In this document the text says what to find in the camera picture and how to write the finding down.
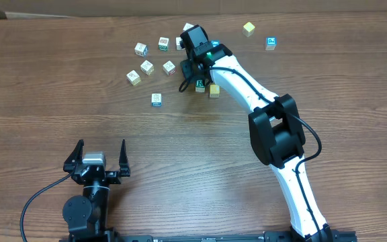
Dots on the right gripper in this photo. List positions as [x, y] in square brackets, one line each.
[187, 68]

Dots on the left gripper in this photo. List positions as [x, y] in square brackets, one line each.
[111, 173]

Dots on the green R block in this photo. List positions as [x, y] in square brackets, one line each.
[200, 86]

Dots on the wooden block blue front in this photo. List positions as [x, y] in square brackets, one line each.
[156, 100]

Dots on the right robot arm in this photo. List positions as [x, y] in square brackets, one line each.
[276, 129]

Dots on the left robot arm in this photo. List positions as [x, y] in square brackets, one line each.
[86, 214]

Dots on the wooden block top blue side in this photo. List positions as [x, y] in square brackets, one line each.
[187, 26]

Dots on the plain wooden block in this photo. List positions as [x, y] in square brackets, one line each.
[179, 43]

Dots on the block with green B side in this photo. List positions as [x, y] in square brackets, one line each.
[163, 43]

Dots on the wooden block red side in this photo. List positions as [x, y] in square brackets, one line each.
[169, 68]

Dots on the wooden block car picture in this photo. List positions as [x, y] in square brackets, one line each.
[141, 49]

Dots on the wooden block yellow S side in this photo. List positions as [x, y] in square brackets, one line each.
[133, 77]

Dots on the blue P block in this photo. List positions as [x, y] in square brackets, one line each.
[270, 43]

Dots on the cardboard backdrop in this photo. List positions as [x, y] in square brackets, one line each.
[107, 8]

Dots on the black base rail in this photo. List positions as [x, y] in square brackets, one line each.
[280, 236]

